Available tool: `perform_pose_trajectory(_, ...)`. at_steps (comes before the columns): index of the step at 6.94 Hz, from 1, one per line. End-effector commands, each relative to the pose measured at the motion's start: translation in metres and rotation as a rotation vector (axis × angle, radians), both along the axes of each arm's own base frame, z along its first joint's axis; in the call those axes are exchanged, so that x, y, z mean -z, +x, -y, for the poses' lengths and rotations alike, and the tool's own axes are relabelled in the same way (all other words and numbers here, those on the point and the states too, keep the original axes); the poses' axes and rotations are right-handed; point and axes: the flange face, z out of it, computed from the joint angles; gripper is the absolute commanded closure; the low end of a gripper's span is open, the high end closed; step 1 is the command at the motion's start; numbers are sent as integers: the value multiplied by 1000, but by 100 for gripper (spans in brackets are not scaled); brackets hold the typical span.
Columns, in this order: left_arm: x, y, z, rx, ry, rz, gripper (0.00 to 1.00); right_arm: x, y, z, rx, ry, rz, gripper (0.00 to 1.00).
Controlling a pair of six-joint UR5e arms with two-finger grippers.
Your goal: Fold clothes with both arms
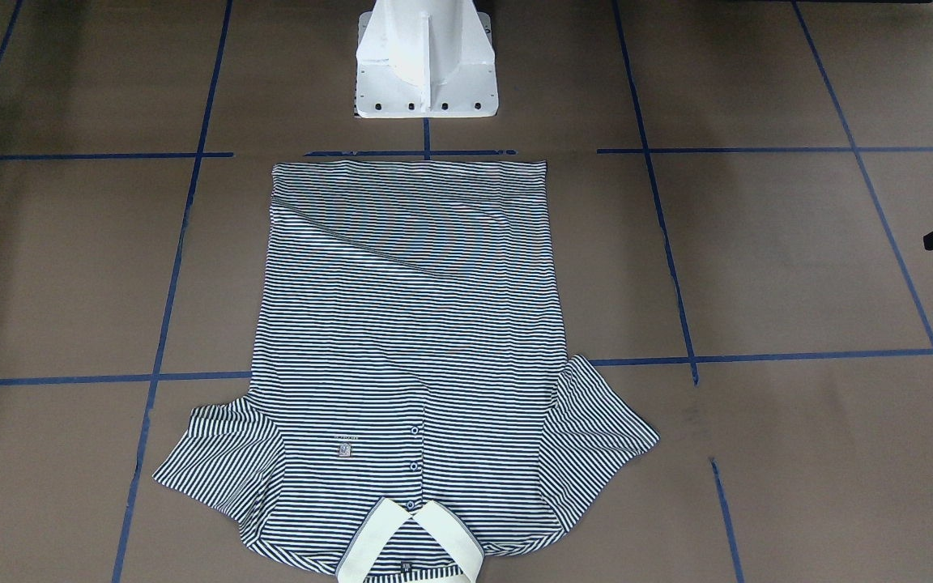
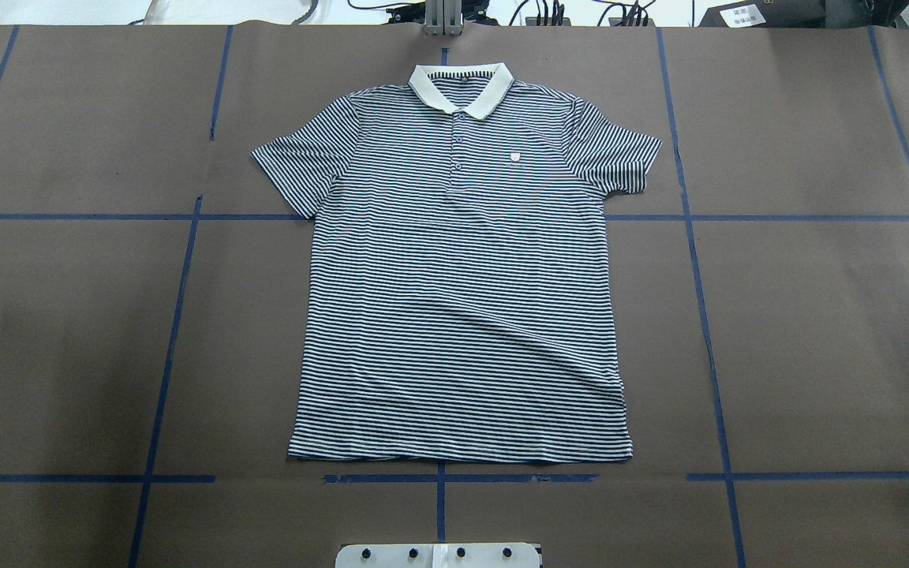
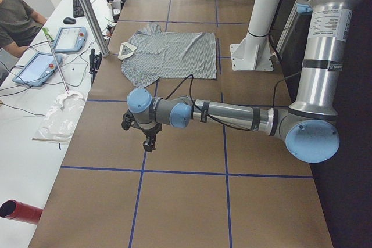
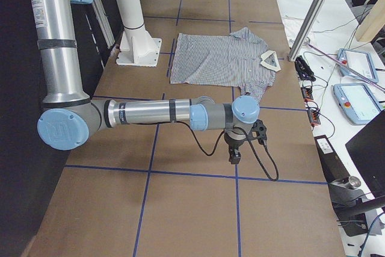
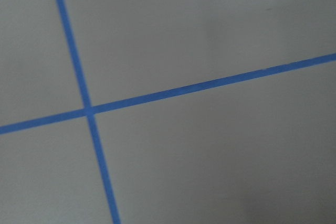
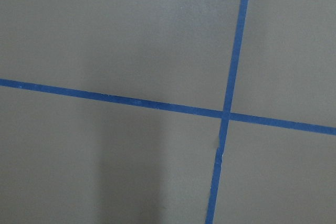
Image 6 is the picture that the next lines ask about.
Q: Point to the blue tape line lengthwise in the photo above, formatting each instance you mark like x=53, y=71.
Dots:
x=227, y=105

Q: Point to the blue tape line crosswise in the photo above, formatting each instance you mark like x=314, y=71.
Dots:
x=168, y=107

